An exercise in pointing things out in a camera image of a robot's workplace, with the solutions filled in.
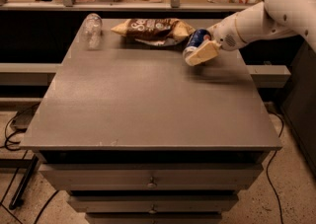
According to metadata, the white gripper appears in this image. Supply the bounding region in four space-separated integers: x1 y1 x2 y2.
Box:
185 15 246 66

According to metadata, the blue pepsi can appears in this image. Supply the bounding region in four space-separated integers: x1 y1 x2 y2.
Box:
183 29 207 59

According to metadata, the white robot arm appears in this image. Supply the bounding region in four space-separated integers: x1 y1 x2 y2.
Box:
183 0 316 66

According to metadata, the clear plastic water bottle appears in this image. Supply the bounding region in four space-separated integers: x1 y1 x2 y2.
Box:
81 13 103 49

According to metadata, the brown yellow chip bag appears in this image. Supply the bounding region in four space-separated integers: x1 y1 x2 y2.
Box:
111 18 196 46

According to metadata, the grey drawer cabinet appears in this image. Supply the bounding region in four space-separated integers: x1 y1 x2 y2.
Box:
22 20 280 224

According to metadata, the top drawer metal knob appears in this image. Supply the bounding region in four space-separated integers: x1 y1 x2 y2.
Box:
147 177 157 188

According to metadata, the drawer metal knob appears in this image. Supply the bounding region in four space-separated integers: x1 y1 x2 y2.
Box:
148 204 157 214
147 177 157 188

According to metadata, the black cable right floor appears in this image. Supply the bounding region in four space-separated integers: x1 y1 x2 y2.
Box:
265 111 285 224

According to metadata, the metal shelf rail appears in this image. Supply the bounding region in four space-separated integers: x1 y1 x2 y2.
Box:
0 0 251 13

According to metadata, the black cables left floor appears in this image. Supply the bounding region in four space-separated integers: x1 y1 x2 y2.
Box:
0 103 60 224

